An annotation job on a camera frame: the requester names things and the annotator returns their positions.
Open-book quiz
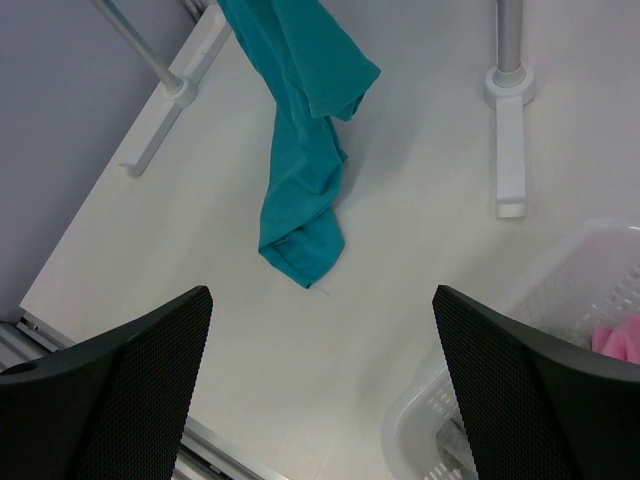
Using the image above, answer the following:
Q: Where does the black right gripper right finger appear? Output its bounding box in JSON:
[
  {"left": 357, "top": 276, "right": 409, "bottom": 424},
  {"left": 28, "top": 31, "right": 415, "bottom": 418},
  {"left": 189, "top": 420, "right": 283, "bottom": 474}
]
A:
[{"left": 432, "top": 285, "right": 639, "bottom": 479}]

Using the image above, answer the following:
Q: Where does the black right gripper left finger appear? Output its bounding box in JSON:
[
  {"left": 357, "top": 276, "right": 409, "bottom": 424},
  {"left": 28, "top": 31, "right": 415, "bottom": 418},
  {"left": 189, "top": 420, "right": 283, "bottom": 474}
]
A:
[{"left": 1, "top": 286, "right": 213, "bottom": 479}]

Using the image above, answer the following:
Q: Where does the teal t shirt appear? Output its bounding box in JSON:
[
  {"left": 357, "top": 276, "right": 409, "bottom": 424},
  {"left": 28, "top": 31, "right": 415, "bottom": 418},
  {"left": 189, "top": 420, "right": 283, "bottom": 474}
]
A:
[{"left": 219, "top": 1, "right": 381, "bottom": 288}]

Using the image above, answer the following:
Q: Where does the grey garment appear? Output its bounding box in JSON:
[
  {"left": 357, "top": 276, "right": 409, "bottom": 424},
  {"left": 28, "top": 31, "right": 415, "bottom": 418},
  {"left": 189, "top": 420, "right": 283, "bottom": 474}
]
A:
[{"left": 436, "top": 416, "right": 477, "bottom": 476}]

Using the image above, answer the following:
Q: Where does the pink garment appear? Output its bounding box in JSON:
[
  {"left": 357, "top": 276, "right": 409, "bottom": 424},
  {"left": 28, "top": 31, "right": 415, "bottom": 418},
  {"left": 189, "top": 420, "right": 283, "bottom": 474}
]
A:
[{"left": 591, "top": 315, "right": 640, "bottom": 365}]

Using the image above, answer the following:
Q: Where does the white plastic laundry basket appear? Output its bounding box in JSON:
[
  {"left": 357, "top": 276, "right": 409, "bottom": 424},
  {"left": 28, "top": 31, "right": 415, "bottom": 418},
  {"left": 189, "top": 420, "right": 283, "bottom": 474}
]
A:
[{"left": 381, "top": 218, "right": 639, "bottom": 479}]

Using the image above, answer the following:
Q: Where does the white clothes rack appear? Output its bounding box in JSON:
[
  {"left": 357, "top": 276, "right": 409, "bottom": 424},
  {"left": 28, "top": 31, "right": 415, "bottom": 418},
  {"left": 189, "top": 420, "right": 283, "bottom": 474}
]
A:
[{"left": 93, "top": 1, "right": 536, "bottom": 219}]

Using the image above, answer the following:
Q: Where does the aluminium front rail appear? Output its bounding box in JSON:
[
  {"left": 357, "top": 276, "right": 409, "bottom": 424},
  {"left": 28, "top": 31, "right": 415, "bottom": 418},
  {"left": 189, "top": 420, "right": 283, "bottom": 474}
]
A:
[{"left": 1, "top": 313, "right": 283, "bottom": 479}]

